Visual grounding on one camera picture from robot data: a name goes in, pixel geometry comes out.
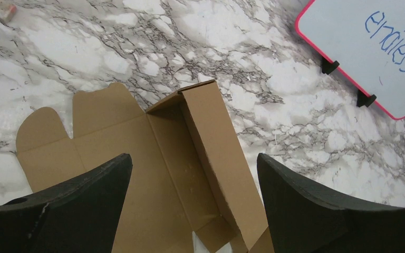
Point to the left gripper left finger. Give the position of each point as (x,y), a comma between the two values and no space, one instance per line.
(78,215)

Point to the black whiteboard stand foot left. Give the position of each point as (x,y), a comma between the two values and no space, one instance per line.
(328,67)

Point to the black whiteboard stand foot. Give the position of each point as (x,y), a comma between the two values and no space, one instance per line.
(328,67)
(364,100)

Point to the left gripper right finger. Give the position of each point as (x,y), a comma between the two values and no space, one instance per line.
(306,216)

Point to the brown cardboard box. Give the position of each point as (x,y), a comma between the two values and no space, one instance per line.
(189,177)

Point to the black whiteboard stand foot right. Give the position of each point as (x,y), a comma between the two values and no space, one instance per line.
(364,100)

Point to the pink framed whiteboard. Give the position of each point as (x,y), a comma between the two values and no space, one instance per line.
(367,39)

